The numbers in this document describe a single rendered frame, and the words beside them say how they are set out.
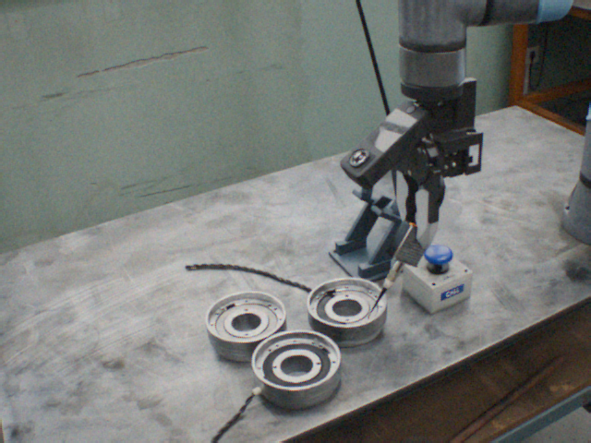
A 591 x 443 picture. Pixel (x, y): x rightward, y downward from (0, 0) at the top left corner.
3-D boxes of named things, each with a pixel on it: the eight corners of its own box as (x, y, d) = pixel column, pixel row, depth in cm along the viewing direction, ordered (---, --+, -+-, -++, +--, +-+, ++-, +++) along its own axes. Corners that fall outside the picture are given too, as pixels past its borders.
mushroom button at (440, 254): (434, 291, 91) (436, 261, 88) (416, 277, 94) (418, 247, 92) (456, 281, 92) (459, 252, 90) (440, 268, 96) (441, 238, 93)
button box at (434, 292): (431, 316, 90) (433, 286, 88) (402, 289, 96) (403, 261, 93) (476, 295, 93) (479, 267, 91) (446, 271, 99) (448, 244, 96)
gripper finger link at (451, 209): (468, 246, 83) (468, 178, 79) (429, 260, 81) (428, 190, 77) (453, 236, 85) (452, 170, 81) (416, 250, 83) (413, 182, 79)
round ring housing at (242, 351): (196, 333, 90) (191, 310, 88) (261, 305, 95) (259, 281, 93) (234, 377, 82) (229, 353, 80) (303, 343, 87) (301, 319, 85)
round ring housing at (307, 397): (309, 342, 87) (307, 318, 85) (358, 388, 80) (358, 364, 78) (239, 376, 83) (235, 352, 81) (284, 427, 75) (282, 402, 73)
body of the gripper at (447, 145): (482, 177, 79) (488, 82, 73) (423, 196, 76) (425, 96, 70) (445, 154, 85) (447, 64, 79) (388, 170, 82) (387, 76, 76)
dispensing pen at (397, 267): (351, 306, 86) (416, 193, 82) (374, 313, 89) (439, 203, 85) (359, 316, 85) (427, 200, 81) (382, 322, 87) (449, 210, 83)
